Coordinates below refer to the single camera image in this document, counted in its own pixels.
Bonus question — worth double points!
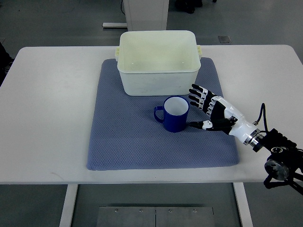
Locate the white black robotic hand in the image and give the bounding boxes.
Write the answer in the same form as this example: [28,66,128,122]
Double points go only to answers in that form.
[188,84,264,147]

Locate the blue mug white inside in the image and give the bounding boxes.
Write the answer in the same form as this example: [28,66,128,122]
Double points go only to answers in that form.
[153,96,189,133]

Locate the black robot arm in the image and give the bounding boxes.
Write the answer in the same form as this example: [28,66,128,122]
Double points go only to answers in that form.
[249,103,303,194]

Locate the cream plastic box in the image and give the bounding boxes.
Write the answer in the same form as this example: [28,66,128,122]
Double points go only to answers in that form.
[115,30,202,96]

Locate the grey floor socket cover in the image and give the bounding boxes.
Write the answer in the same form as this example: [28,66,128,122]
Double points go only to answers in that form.
[218,35,232,44]

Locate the white table leg right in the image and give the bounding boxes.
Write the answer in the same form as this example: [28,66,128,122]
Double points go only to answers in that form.
[233,183,253,227]

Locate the white table leg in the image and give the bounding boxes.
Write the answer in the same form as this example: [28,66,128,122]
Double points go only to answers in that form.
[233,183,253,227]
[59,184,78,227]

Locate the blue quilted mat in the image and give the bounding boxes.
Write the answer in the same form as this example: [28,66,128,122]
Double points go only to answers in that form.
[87,59,239,171]

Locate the white pillar base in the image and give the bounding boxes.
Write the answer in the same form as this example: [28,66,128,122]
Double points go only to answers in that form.
[102,0,169,32]

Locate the metal floor plate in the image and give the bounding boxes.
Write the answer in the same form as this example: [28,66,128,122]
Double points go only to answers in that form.
[97,206,215,227]

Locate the white table leg left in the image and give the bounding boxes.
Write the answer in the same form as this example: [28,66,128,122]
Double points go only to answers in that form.
[59,184,78,227]

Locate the dark object left edge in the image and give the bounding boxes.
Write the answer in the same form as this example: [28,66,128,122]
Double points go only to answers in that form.
[0,44,14,85]

